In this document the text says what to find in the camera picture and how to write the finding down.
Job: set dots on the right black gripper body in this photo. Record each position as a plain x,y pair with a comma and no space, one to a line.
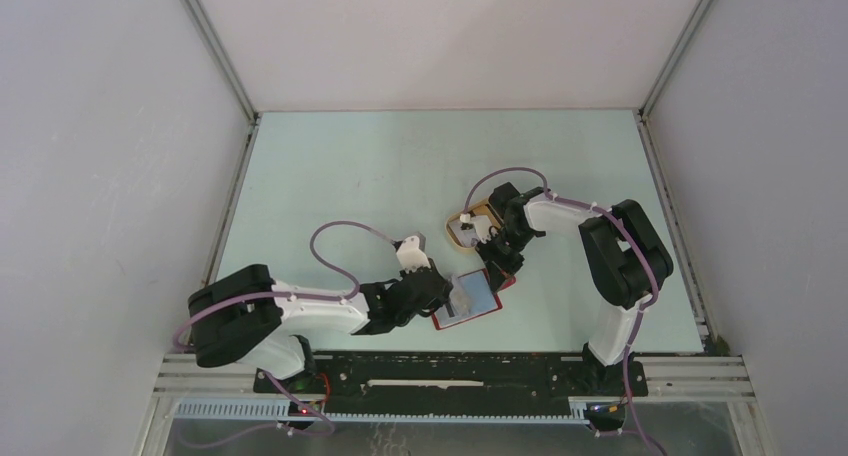
504,249

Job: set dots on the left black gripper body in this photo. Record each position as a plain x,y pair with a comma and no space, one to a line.
438,302

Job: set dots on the red card holder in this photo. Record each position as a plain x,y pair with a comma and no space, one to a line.
484,301

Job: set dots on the white VIP card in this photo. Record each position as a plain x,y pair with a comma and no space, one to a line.
460,303

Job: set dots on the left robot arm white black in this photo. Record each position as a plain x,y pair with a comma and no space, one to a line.
250,318

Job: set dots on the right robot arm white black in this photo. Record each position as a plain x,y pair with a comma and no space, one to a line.
627,259

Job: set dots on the beige oval tray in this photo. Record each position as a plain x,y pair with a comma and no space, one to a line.
480,208

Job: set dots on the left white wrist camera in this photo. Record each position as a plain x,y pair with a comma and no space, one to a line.
410,253

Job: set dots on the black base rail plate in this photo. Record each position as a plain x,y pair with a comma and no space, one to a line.
465,383

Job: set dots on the white cable duct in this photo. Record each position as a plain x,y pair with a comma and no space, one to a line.
284,410

